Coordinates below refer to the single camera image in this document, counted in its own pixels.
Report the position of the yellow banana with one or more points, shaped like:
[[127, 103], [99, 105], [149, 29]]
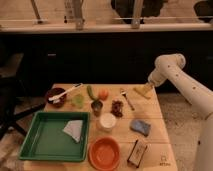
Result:
[[143, 90]]

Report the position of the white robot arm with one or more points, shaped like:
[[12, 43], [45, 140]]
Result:
[[170, 67]]

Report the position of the red plastic bowl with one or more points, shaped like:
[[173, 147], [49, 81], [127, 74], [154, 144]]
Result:
[[104, 154]]

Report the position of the orange fruit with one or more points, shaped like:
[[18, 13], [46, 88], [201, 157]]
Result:
[[103, 94]]

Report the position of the green cucumber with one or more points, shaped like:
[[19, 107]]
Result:
[[90, 93]]

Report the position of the small metal cup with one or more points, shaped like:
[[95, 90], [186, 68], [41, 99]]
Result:
[[97, 107]]

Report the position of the dark red grape bunch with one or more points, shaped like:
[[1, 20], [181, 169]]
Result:
[[116, 108]]

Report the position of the white round container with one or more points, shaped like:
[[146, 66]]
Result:
[[107, 121]]

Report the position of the blue sponge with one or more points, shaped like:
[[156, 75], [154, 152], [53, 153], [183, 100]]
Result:
[[140, 126]]

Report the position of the white folded cloth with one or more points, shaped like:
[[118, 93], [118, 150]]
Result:
[[74, 128]]

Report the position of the black and white box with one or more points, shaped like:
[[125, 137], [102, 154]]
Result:
[[137, 153]]

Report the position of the green plastic tray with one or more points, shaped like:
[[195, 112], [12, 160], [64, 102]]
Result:
[[46, 140]]

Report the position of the black office chair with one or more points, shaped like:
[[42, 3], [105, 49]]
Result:
[[8, 102]]

